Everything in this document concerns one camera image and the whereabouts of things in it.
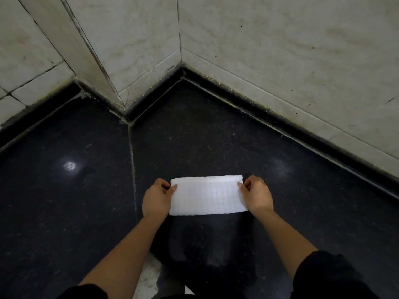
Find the person's right hand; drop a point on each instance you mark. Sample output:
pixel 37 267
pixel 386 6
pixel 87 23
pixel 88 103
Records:
pixel 258 197

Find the person's right forearm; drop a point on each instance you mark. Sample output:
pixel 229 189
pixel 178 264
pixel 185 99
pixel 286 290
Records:
pixel 286 242

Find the person's left forearm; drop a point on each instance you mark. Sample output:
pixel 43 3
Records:
pixel 124 258

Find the white terry cloth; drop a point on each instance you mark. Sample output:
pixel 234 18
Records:
pixel 207 196

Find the person's left hand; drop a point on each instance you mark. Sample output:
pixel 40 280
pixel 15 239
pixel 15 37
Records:
pixel 156 202

